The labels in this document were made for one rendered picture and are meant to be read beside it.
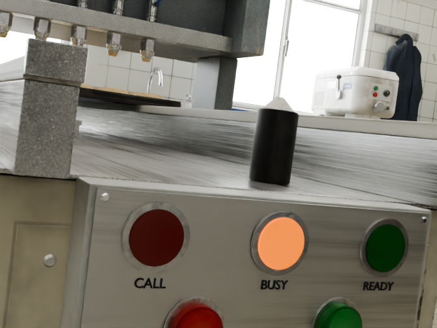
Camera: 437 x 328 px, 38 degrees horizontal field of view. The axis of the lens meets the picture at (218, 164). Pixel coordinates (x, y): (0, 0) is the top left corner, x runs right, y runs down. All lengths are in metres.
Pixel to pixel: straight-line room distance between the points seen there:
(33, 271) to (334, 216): 0.18
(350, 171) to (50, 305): 0.29
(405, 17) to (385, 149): 5.05
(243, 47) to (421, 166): 0.73
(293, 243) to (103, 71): 3.93
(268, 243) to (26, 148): 0.15
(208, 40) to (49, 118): 0.87
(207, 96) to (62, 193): 0.95
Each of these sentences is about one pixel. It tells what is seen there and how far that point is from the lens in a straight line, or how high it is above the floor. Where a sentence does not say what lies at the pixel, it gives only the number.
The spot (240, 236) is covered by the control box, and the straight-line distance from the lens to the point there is 0.38.
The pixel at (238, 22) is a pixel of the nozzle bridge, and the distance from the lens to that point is 1.21.
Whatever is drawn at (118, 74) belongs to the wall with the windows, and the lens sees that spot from 4.33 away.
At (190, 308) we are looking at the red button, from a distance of 0.37.
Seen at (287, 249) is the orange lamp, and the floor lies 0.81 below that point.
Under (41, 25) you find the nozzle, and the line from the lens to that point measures 1.12.
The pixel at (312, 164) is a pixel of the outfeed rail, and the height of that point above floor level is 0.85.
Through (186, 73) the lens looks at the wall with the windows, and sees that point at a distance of 4.49.
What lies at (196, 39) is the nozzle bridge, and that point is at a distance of 1.18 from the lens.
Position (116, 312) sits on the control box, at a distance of 0.36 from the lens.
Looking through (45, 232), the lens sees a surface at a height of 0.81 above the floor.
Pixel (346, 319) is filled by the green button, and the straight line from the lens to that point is 0.42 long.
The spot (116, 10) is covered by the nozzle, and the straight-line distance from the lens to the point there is 1.16.
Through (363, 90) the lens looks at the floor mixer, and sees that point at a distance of 4.17.
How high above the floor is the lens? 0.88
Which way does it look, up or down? 3 degrees down
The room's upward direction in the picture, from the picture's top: 7 degrees clockwise
